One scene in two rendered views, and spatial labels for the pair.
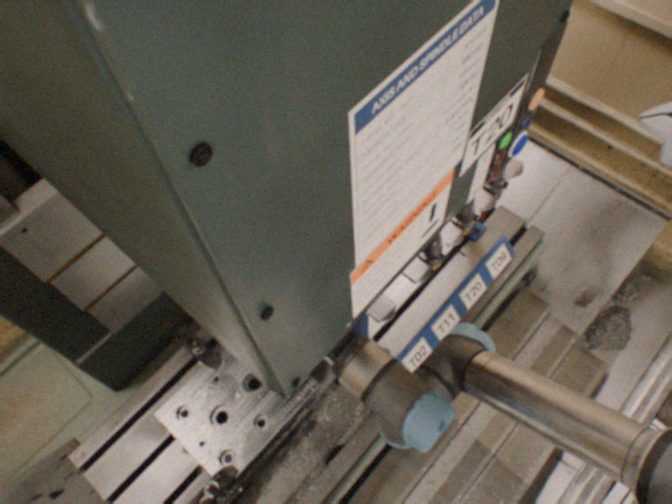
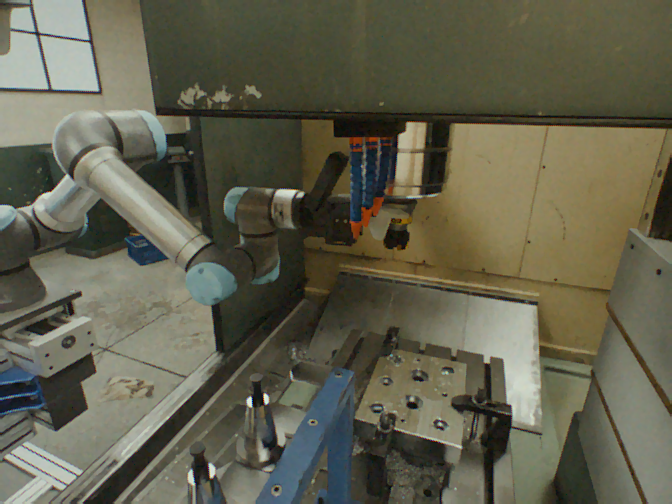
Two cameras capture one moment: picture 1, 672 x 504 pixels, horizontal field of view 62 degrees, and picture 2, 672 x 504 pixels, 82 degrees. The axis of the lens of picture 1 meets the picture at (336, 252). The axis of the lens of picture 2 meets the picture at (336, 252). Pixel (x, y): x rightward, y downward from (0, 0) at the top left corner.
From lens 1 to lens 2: 1.12 m
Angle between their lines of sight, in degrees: 95
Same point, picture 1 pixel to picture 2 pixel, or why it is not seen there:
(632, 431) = (110, 162)
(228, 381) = (433, 396)
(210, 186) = not seen: outside the picture
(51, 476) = (522, 400)
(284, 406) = (374, 394)
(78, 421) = (554, 445)
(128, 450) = (471, 370)
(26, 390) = not seen: hidden behind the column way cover
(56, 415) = not seen: hidden behind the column
